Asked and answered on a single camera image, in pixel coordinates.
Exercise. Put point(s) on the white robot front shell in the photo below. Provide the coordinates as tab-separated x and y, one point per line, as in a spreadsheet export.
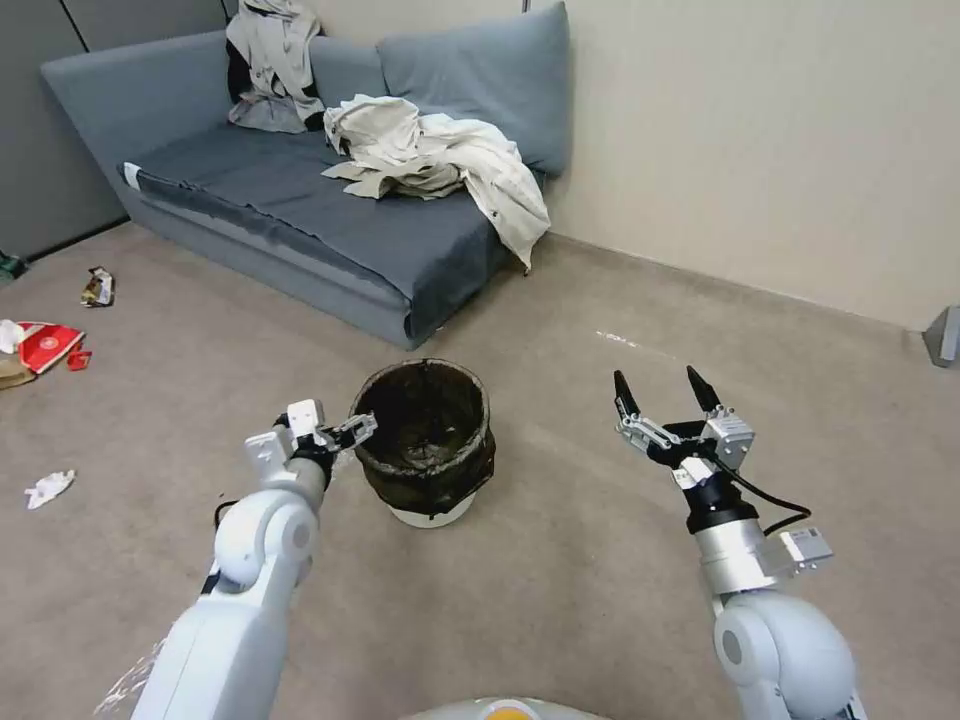
504	709

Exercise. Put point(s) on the small grey sofa cushion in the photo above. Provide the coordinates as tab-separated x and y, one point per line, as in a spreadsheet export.
351	71

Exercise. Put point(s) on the grey fabric sofa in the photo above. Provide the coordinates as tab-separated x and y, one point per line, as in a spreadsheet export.
247	195

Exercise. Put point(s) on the grey metal furniture foot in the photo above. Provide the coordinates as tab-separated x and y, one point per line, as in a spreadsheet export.
943	334

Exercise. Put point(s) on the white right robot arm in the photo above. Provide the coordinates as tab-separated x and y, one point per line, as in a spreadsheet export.
780	622

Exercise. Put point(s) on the small red paper scrap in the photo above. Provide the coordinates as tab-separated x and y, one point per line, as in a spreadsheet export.
79	361

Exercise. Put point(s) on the white trash can black bag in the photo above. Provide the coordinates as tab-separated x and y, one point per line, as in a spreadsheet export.
424	442

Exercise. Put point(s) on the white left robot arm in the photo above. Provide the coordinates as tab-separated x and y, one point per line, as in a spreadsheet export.
247	540

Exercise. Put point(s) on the crumpled snack wrapper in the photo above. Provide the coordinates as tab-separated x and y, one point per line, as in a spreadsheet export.
97	287

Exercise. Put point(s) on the green object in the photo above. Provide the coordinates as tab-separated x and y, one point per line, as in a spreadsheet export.
7	264

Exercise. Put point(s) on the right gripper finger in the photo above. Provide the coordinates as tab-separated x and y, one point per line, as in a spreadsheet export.
628	409
703	394

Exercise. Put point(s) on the brown paper bag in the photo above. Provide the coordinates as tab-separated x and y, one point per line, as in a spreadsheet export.
15	373

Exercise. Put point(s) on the white crumpled tissue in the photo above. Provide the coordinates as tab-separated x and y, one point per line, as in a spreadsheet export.
9	335
49	487

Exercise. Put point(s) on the beige jacket with dark lining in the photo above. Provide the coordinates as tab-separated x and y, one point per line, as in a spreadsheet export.
274	60

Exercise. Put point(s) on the red paper food box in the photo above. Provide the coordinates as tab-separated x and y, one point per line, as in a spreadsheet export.
45	346

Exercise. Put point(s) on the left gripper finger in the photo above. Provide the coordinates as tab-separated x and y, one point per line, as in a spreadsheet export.
343	444
358	426

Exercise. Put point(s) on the cream crumpled jacket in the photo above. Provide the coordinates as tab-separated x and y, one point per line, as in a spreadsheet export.
457	161

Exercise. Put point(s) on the large grey sofa cushion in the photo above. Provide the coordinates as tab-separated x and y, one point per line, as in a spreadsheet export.
480	82

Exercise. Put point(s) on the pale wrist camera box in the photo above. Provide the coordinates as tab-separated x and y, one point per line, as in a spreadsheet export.
730	437
304	417

